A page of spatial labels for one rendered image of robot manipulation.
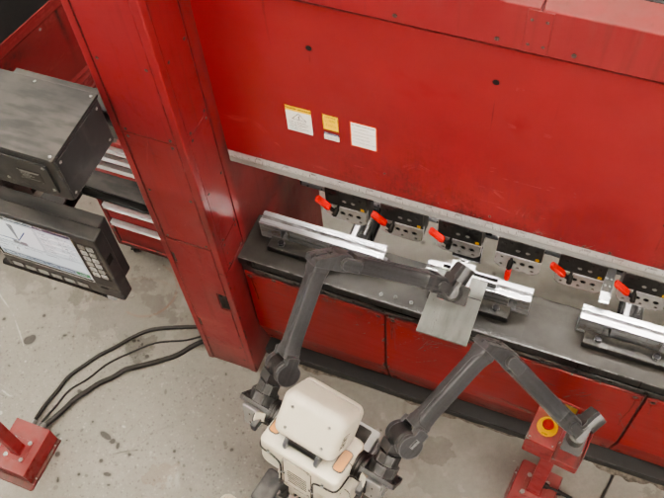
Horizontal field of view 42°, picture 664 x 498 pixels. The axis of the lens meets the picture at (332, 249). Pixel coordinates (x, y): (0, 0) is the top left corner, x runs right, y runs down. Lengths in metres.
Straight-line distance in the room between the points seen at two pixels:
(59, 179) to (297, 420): 0.94
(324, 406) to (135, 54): 1.10
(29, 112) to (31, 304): 2.16
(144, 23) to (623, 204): 1.38
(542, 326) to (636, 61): 1.33
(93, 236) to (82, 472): 1.68
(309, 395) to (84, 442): 1.82
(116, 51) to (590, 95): 1.25
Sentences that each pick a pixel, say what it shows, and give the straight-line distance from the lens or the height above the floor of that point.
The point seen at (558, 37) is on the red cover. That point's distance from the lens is 2.11.
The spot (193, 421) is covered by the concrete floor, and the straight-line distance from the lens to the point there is 4.04.
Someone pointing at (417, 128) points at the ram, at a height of 1.76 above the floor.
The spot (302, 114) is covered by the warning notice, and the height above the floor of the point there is 1.69.
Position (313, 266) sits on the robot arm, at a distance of 2.56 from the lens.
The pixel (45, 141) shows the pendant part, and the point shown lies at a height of 1.95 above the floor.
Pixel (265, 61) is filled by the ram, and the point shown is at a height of 1.88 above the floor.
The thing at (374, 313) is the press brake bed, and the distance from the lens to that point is 3.31.
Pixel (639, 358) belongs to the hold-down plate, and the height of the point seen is 0.91.
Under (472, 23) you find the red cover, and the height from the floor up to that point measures 2.21.
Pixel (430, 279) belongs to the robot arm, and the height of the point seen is 1.28.
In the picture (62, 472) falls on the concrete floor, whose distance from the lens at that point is 4.12.
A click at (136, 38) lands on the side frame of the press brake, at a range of 2.38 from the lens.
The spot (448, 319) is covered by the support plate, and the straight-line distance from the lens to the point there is 3.03.
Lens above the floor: 3.68
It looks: 58 degrees down
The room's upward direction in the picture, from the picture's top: 6 degrees counter-clockwise
